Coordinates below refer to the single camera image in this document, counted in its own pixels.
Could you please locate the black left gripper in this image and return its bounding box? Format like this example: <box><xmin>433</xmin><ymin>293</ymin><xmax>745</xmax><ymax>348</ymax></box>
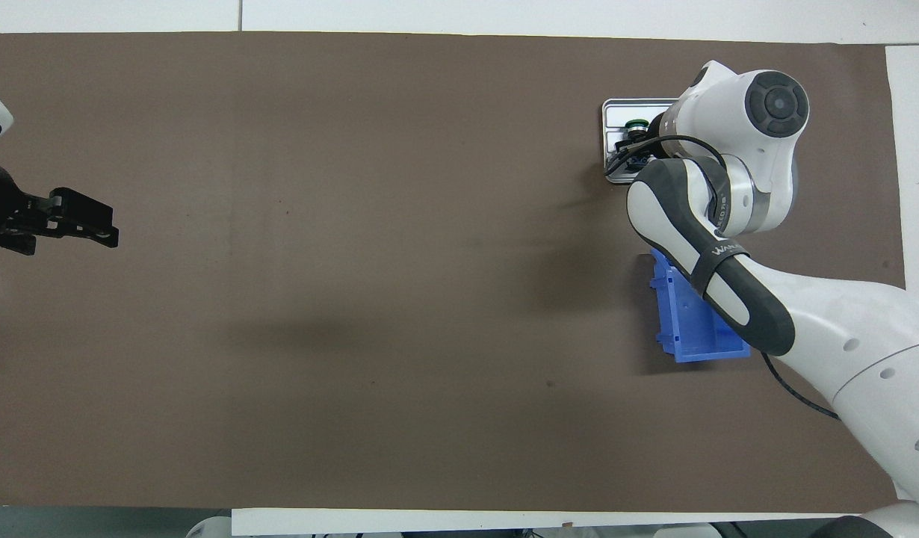
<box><xmin>0</xmin><ymin>158</ymin><xmax>120</xmax><ymax>256</ymax></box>

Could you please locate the green push button switch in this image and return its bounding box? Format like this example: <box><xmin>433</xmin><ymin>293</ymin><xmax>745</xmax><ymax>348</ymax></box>
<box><xmin>622</xmin><ymin>117</ymin><xmax>655</xmax><ymax>169</ymax></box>

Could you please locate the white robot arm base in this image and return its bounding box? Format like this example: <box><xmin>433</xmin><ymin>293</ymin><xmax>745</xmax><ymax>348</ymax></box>
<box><xmin>187</xmin><ymin>516</ymin><xmax>232</xmax><ymax>538</ymax></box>
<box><xmin>650</xmin><ymin>525</ymin><xmax>729</xmax><ymax>538</ymax></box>

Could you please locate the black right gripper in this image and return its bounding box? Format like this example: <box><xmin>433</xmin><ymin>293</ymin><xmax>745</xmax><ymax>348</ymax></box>
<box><xmin>639</xmin><ymin>112</ymin><xmax>666</xmax><ymax>159</ymax></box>

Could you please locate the blue plastic storage bin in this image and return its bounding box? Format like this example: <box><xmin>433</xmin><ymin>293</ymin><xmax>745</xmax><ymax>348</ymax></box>
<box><xmin>648</xmin><ymin>249</ymin><xmax>752</xmax><ymax>364</ymax></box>

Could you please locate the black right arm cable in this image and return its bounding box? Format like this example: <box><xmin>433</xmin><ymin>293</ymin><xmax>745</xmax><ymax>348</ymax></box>
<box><xmin>607</xmin><ymin>134</ymin><xmax>841</xmax><ymax>421</ymax></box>

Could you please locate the silver metal tray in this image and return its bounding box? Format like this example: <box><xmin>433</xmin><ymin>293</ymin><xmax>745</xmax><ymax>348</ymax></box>
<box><xmin>601</xmin><ymin>98</ymin><xmax>681</xmax><ymax>185</ymax></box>

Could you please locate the brown table mat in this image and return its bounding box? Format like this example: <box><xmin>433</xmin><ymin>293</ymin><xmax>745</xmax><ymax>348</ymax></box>
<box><xmin>0</xmin><ymin>32</ymin><xmax>906</xmax><ymax>515</ymax></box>

